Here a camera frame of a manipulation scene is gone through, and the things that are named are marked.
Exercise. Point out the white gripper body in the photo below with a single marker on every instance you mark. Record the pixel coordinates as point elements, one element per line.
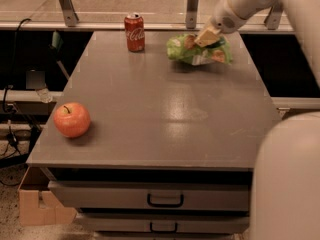
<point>222,21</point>

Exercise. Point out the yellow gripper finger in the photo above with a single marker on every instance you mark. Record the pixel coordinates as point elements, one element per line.
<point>207,37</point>

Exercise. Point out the green rice chip bag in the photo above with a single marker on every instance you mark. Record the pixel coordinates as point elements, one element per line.
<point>183,48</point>

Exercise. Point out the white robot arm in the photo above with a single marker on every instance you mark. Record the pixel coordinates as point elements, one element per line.
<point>285,197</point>

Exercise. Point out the red coke can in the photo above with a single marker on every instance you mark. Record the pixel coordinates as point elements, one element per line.
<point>134,30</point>

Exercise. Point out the red apple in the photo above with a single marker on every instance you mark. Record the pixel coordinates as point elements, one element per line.
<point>72,120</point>

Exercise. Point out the small grey box device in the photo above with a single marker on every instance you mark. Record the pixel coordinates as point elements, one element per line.
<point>35,80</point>

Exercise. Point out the grey top drawer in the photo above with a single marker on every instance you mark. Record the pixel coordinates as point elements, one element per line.
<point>86,194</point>

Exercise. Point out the grey drawer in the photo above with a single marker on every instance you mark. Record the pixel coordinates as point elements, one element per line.
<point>162,224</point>
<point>86,194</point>

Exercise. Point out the cardboard box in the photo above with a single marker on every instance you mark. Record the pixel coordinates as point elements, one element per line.
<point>37,204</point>

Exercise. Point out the middle metal railing bracket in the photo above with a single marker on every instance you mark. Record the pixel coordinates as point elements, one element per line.
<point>191,14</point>

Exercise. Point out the metal railing bracket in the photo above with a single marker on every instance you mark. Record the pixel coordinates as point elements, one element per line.
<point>272,21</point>
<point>191,14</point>
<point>69,14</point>

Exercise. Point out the right metal railing bracket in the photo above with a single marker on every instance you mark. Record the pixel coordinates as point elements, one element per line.
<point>272,21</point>

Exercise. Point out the left metal railing bracket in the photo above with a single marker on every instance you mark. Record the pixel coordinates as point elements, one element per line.
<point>69,14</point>

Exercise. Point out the green handled tool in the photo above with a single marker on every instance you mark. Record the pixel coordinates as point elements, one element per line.
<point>55,47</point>

